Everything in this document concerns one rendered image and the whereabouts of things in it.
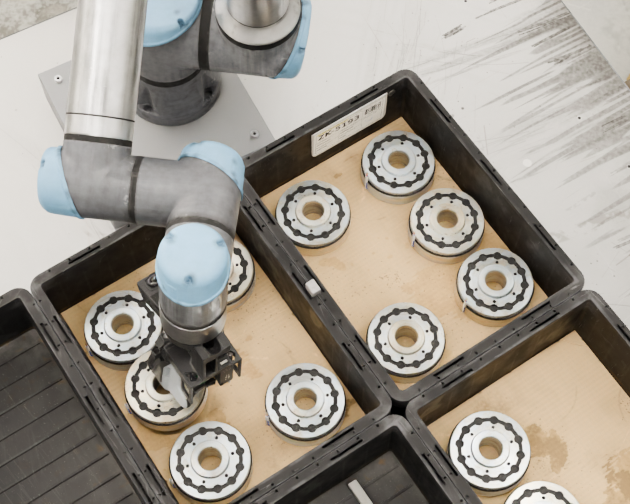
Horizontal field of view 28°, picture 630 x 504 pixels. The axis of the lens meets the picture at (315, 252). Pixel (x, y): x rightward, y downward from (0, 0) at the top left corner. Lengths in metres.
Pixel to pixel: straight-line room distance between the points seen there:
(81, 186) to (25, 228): 0.57
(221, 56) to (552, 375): 0.62
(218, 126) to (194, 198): 0.57
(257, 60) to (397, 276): 0.35
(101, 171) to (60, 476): 0.45
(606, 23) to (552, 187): 1.12
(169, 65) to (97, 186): 0.46
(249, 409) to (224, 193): 0.38
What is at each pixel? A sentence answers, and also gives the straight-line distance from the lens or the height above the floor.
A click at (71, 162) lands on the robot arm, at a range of 1.38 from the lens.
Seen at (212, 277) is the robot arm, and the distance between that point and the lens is 1.28.
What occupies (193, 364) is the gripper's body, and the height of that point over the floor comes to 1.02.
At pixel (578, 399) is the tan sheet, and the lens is 1.68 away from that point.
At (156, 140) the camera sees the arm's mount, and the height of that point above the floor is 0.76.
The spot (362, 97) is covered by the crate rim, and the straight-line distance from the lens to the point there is 1.74.
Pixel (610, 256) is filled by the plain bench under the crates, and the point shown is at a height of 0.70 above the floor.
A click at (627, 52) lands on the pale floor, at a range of 2.99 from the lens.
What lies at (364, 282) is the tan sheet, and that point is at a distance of 1.71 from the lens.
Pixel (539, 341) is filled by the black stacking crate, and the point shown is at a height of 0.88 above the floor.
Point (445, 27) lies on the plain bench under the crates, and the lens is 2.09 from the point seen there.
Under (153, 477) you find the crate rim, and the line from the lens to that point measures 1.53.
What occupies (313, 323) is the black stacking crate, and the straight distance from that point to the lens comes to 1.62.
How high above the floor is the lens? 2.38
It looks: 64 degrees down
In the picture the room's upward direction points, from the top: straight up
